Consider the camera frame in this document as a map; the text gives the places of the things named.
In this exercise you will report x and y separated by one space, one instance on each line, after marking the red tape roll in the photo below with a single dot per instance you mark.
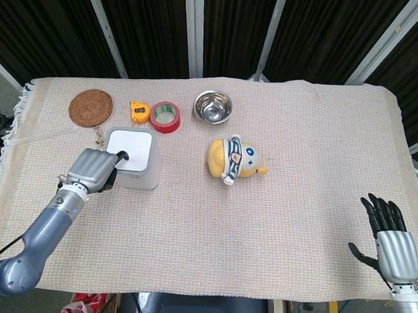
165 117

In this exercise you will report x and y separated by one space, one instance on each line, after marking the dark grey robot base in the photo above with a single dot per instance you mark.
195 308

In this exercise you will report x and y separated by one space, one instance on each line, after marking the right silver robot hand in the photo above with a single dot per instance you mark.
391 240

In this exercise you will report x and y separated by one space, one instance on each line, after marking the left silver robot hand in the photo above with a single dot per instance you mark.
92 172

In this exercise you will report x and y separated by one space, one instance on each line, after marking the red and white plastic bag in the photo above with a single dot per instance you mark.
82 305

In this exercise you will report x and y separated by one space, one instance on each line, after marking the yellow tape measure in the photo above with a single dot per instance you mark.
138 112

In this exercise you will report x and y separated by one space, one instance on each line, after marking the white square box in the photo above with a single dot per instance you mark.
137 160

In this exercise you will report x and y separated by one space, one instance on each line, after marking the yellow plush toy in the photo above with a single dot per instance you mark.
233 157

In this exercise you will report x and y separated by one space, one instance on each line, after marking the beige woven table cloth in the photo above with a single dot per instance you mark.
210 215

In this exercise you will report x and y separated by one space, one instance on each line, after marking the round woven rattan coaster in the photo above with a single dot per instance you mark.
90 108

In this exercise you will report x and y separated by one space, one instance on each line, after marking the stainless steel bowl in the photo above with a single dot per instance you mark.
213 106

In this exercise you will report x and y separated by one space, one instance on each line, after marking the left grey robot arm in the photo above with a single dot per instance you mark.
35 239

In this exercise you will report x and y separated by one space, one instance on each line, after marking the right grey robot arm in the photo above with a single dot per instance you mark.
408 307

